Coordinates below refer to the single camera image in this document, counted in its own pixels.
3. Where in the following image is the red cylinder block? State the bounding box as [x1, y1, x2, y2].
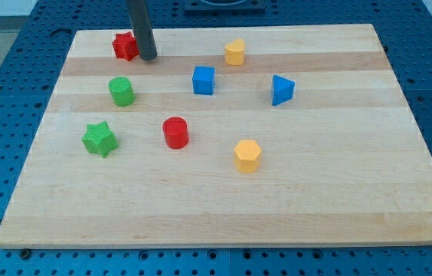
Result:
[162, 117, 189, 150]

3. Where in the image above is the green star block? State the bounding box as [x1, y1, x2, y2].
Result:
[81, 121, 119, 158]

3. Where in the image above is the yellow heart block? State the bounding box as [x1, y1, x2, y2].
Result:
[224, 38, 245, 66]

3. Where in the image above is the blue cube block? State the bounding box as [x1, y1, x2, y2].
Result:
[192, 66, 215, 95]

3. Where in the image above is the blue triangle block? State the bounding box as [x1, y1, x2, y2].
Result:
[271, 75, 296, 106]

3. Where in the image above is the red star block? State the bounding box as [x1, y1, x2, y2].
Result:
[112, 31, 139, 61]

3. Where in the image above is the light wooden board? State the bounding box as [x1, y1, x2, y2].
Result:
[0, 24, 432, 249]

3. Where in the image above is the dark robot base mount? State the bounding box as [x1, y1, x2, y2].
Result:
[183, 0, 267, 14]

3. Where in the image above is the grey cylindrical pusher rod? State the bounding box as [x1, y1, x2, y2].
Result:
[125, 0, 158, 61]

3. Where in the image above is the yellow hexagon block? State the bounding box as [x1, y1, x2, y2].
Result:
[234, 140, 262, 173]

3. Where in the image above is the green cylinder block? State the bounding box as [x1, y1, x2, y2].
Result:
[108, 77, 135, 107]

